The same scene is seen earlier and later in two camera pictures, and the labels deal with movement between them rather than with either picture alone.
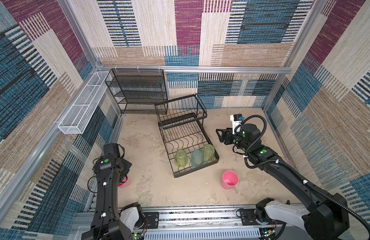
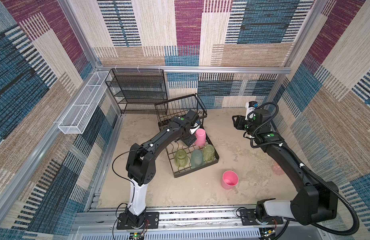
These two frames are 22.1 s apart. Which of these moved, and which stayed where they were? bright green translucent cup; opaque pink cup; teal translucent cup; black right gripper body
Moved: black right gripper body
Stayed: teal translucent cup; bright green translucent cup; opaque pink cup
